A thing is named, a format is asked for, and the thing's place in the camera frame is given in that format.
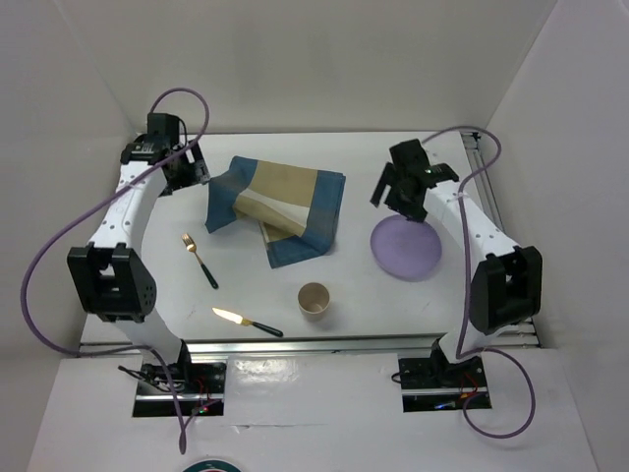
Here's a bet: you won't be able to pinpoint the purple plastic plate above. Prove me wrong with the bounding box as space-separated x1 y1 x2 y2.
370 214 442 281

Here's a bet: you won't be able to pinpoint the blue beige checked cloth napkin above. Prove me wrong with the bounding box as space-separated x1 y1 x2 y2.
205 156 346 268

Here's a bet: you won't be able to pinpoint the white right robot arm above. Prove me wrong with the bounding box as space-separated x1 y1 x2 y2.
371 140 543 385

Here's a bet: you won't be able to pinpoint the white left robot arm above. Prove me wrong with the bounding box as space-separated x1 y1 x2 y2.
67 136 209 392

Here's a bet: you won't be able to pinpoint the beige plastic cup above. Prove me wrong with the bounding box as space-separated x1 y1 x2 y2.
297 282 330 320

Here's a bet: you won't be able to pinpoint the green round sticker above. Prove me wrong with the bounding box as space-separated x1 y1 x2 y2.
183 458 243 472

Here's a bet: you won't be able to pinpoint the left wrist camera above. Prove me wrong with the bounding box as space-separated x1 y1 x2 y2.
146 112 181 147

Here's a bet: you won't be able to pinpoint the gold fork green handle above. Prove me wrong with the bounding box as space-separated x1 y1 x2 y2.
182 233 219 290

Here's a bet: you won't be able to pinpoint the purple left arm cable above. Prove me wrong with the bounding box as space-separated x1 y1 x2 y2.
19 87 211 456

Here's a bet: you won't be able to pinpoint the gold knife green handle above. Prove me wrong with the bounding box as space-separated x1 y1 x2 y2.
212 307 284 338

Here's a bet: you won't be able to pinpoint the aluminium right side rail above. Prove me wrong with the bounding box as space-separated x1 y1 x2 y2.
456 128 543 358

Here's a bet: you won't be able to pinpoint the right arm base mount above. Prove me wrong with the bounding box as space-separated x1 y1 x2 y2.
390 357 491 413

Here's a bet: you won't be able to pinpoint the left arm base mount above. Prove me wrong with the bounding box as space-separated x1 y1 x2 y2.
118 362 227 418

